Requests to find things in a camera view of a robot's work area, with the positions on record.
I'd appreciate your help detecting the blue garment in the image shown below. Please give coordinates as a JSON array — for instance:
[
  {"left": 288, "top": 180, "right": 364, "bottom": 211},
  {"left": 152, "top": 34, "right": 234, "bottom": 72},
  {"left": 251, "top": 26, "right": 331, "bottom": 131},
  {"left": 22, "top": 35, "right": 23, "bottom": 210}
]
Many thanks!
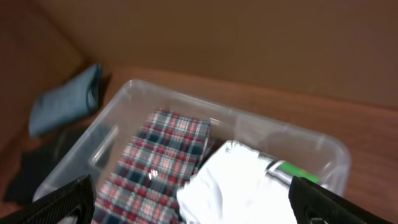
[{"left": 29, "top": 63, "right": 103, "bottom": 137}]

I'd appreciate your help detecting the clear plastic storage container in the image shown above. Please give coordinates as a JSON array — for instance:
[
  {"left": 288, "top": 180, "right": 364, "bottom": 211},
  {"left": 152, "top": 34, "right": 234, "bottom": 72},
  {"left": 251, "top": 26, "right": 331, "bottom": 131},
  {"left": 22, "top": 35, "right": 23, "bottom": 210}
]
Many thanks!
[{"left": 32, "top": 79, "right": 352, "bottom": 203}]

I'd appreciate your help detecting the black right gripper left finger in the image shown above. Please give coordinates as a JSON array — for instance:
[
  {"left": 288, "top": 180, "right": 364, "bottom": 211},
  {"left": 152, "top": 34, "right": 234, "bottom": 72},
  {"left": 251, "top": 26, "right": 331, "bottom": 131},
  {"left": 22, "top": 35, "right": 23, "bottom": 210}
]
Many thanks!
[{"left": 1, "top": 175, "right": 96, "bottom": 224}]

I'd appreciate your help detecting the white garment with green tag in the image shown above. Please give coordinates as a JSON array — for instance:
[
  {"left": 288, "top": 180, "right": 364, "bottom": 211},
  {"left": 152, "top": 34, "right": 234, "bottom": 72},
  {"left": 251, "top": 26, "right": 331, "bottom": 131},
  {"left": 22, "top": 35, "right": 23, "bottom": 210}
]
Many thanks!
[{"left": 176, "top": 139, "right": 327, "bottom": 224}]

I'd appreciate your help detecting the black garment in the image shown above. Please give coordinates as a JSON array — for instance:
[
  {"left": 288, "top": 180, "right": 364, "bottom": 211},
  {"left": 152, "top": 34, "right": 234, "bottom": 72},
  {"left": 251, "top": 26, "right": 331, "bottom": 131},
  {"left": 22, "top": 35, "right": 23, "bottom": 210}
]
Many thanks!
[{"left": 2, "top": 124, "right": 109, "bottom": 206}]

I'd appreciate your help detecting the red plaid shirt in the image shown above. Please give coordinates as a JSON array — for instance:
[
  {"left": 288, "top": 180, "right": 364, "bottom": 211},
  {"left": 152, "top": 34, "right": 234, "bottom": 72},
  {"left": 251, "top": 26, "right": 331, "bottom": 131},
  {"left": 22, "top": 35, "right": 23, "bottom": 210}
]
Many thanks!
[{"left": 92, "top": 110, "right": 224, "bottom": 223}]

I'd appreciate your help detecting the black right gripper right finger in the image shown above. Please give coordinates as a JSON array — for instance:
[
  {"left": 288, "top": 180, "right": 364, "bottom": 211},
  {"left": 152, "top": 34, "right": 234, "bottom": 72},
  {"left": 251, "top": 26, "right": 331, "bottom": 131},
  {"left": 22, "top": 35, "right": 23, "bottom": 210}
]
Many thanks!
[{"left": 289, "top": 176, "right": 391, "bottom": 224}]

